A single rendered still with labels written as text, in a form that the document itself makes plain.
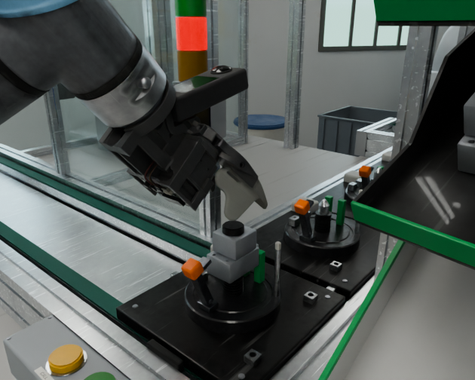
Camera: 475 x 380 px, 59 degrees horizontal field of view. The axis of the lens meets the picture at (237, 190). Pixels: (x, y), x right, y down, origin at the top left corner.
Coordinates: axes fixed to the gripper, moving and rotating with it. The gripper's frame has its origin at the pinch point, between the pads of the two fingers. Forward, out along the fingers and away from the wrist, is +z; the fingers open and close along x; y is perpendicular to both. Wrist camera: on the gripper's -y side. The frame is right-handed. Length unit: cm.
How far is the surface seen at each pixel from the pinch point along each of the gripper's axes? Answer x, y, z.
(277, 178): -44, -36, 69
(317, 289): 7.7, 4.1, 19.6
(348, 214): -1.4, -17.3, 38.5
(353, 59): -169, -280, 264
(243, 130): -82, -60, 83
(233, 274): 2.0, 9.5, 5.9
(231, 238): 1.0, 5.8, 2.8
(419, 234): 25.8, 3.2, -10.4
